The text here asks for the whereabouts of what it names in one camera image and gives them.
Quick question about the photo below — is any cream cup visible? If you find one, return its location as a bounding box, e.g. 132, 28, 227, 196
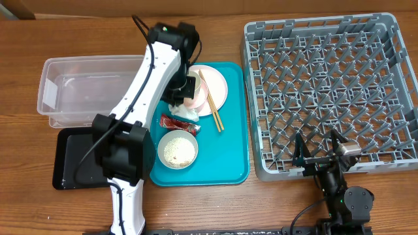
187, 70, 201, 99

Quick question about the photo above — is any wooden chopstick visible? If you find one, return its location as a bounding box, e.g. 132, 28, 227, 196
199, 70, 225, 132
207, 91, 221, 132

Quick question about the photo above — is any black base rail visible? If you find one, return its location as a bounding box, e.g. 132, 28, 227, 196
83, 226, 373, 235

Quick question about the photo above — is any white bowl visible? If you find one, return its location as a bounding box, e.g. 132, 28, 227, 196
157, 130, 199, 170

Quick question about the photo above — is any grey plastic dish rack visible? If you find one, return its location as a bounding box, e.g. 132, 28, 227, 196
242, 13, 417, 181

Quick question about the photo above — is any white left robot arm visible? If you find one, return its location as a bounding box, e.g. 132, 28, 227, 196
73, 15, 202, 234

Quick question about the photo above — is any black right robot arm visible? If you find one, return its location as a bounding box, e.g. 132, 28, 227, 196
289, 129, 374, 234

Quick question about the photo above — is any clear plastic waste bin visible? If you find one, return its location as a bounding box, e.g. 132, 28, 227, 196
37, 55, 144, 129

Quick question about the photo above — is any black tray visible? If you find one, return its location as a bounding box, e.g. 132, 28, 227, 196
52, 127, 107, 190

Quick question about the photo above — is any white tissue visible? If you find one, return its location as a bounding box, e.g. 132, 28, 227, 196
168, 104, 199, 122

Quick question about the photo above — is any small pink plate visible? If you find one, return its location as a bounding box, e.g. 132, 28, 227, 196
184, 81, 207, 108

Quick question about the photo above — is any teal plastic tray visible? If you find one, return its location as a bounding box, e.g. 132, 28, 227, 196
150, 62, 250, 187

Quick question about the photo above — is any red snack wrapper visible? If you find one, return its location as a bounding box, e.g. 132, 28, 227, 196
159, 114, 201, 136

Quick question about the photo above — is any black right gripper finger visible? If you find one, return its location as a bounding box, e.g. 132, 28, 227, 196
292, 133, 311, 167
330, 129, 348, 153

